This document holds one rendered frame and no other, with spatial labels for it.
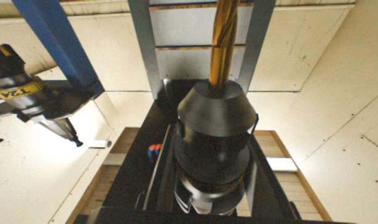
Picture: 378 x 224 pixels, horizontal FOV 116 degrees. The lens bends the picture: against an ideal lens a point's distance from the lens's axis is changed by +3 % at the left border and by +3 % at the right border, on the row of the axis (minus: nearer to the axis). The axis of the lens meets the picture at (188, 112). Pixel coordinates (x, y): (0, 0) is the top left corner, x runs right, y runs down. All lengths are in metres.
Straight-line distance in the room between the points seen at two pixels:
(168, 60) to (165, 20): 0.18
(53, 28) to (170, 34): 0.52
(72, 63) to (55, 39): 0.03
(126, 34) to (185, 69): 0.65
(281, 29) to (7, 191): 1.96
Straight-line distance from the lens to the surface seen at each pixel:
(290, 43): 1.33
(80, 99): 0.28
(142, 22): 0.80
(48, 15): 0.28
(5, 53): 0.29
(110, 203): 0.57
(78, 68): 0.29
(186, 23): 0.71
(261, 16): 0.80
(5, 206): 1.24
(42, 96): 0.30
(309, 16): 1.34
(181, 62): 0.74
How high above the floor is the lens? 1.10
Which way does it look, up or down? 40 degrees up
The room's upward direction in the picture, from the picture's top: 178 degrees clockwise
